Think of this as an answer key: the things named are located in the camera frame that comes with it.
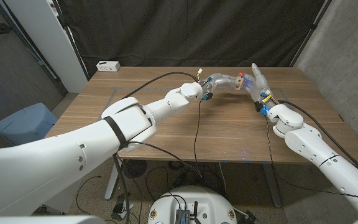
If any black backdrop curtain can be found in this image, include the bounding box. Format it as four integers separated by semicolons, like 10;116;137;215
56;0;334;75

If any black floor cable tangle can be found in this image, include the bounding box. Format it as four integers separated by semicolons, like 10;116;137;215
144;161;228;202

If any round black floor fan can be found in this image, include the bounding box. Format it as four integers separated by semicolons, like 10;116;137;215
124;159;147;179

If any white pillar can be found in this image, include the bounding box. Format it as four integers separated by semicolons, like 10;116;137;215
3;0;88;93

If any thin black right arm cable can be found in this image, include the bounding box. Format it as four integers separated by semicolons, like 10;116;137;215
265;115;358;205

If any white table leg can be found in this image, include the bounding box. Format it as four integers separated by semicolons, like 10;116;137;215
104;159;124;200

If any white power strip box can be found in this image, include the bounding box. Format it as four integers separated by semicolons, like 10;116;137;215
96;60;121;72

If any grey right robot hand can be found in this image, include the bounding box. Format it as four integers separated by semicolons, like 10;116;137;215
241;62;280;110

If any thick dark hanging cable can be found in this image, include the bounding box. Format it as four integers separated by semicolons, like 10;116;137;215
112;152;132;224

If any blue plastic bin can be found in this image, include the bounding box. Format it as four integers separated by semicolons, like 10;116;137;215
0;102;58;147

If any grey ribbed torso module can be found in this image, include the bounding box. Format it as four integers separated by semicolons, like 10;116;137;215
175;208;191;224

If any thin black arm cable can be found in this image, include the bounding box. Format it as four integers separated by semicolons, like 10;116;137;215
129;98;204;178
265;115;358;205

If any thick black right hand cable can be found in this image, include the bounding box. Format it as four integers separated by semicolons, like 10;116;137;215
278;100;358;184

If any white flat floor panel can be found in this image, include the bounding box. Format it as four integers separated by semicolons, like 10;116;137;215
42;180;82;215

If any thick black left hand cable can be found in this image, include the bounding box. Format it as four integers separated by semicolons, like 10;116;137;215
121;72;200;100

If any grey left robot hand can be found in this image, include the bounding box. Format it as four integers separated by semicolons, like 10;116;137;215
199;73;241;96

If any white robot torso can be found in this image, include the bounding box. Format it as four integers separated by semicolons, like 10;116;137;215
147;185;238;224

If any black backdrop frame pole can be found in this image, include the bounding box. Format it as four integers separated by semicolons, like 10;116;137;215
290;0;334;68
50;0;90;79

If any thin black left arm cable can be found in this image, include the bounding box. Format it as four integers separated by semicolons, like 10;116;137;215
129;98;204;178

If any grey table leg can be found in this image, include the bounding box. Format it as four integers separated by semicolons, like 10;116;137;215
261;164;283;208

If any thick black hand cable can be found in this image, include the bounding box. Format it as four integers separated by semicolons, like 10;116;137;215
121;72;200;100
278;100;358;184

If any black floor device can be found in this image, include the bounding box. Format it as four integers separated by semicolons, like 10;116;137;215
244;210;260;224

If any black and white floor glove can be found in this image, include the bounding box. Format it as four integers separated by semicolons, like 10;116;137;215
111;192;135;221

